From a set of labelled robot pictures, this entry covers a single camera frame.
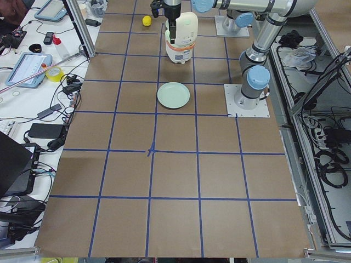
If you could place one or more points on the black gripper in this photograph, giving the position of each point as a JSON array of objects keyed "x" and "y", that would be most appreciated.
[{"x": 172, "y": 13}]

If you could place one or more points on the black power brick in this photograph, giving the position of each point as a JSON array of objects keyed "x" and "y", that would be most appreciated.
[{"x": 45, "y": 131}]

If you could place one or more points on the blue teach pendant tablet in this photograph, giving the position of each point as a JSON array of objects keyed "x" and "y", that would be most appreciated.
[{"x": 28, "y": 64}]

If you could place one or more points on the yellow lemon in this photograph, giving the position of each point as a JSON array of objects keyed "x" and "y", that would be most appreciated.
[{"x": 147, "y": 21}]

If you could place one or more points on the aluminium frame post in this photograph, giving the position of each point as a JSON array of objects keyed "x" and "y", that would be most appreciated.
[{"x": 76, "y": 17}]

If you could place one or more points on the green plate near arm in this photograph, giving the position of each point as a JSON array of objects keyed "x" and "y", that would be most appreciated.
[{"x": 173, "y": 95}]

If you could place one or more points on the white rice cooker orange handle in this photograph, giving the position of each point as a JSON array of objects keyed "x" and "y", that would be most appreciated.
[{"x": 182, "y": 50}]

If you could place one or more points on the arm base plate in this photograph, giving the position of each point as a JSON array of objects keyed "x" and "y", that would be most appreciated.
[
  {"x": 242, "y": 107},
  {"x": 243, "y": 33}
]

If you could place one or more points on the yellow tape roll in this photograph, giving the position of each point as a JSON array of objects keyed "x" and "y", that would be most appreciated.
[{"x": 54, "y": 74}]

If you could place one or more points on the black laptop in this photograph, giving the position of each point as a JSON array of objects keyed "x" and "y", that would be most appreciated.
[{"x": 18, "y": 164}]

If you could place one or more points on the clear spray bottle red cap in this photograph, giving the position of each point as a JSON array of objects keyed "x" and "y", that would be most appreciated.
[{"x": 60, "y": 47}]

